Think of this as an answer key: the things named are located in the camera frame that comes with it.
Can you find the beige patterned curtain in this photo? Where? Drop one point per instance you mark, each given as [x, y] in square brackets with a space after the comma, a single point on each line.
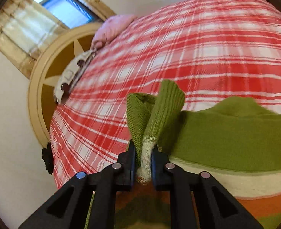
[27, 29]

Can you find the white patterned cloth at headboard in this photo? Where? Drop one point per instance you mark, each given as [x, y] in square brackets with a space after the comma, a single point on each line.
[71, 75]

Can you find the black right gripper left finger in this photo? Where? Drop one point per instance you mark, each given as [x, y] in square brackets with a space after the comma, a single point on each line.
[87, 200]

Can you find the black object beside bed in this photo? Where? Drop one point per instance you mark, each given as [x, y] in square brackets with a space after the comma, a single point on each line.
[48, 159]

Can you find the window with blue glass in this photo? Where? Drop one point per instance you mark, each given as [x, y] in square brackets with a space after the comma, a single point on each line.
[70, 12]

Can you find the pink pillow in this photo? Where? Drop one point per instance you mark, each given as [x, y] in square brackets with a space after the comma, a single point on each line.
[110, 29]

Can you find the red white plaid bedspread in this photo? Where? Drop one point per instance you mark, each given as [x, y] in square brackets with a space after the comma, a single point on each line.
[212, 49]

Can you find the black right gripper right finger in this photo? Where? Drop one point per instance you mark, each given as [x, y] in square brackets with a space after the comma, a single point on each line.
[197, 200]

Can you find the green orange white striped sweater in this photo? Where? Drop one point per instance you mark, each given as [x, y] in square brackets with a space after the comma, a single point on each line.
[237, 141]

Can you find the beige round wooden headboard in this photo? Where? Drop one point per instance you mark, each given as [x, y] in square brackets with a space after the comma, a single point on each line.
[46, 72]

